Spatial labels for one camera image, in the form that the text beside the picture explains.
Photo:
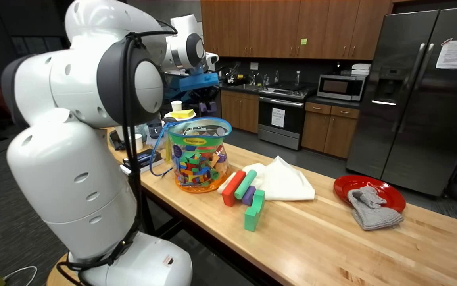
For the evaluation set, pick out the small white cup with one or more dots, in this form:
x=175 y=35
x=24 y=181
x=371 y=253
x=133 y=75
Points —
x=176 y=105

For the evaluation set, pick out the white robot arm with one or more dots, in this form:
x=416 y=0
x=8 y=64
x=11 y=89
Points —
x=70 y=175

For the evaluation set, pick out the stainless steel refrigerator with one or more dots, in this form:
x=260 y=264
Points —
x=424 y=116

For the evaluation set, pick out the white cloth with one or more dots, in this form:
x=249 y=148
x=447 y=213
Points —
x=286 y=183

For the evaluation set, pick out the wide wooden lower cabinet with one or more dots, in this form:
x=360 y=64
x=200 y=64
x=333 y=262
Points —
x=328 y=132

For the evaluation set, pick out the wooden upper cabinets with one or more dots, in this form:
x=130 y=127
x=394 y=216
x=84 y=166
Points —
x=292 y=26

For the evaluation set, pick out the red plate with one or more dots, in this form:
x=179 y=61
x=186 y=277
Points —
x=355 y=183

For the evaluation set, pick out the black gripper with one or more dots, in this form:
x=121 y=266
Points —
x=205 y=96

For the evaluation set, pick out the round wooden robot base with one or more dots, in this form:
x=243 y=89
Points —
x=54 y=275

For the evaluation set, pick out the silver microwave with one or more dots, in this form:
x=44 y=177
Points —
x=340 y=88

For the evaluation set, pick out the green foam cylinder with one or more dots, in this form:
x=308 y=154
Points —
x=244 y=185

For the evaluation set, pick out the white stack of dishes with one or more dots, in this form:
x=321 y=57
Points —
x=360 y=69

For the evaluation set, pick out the narrow wooden lower cabinet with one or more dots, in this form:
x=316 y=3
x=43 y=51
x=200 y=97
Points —
x=238 y=111

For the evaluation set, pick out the clear bag with orange base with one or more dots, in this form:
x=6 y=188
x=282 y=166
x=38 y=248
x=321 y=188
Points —
x=198 y=159

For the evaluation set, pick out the small white paper sheet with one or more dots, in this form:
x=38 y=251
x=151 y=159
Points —
x=278 y=118

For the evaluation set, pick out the grey cloth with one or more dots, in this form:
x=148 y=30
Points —
x=373 y=215

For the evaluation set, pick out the long red foam block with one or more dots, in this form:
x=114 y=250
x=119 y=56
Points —
x=233 y=188

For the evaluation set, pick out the stainless steel oven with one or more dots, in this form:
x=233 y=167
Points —
x=284 y=132

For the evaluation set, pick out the long green foam block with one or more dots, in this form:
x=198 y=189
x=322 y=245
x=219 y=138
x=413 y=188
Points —
x=252 y=215

